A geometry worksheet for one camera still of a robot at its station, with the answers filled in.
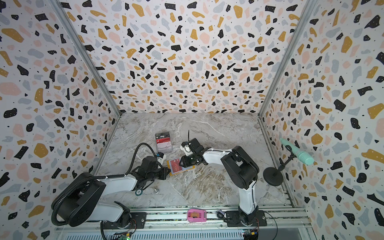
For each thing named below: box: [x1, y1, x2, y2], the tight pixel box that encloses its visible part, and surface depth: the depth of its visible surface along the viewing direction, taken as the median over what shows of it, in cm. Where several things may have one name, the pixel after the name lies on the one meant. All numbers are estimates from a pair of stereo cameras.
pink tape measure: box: [187, 208, 207, 223], surface depth 74 cm
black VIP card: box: [155, 131, 170, 140], surface depth 102 cm
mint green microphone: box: [280, 137, 315, 166], surface depth 64 cm
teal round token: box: [135, 189, 143, 196], surface depth 83 cm
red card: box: [156, 137, 171, 144], surface depth 102 cm
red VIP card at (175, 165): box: [170, 158, 182, 173], surface depth 94 cm
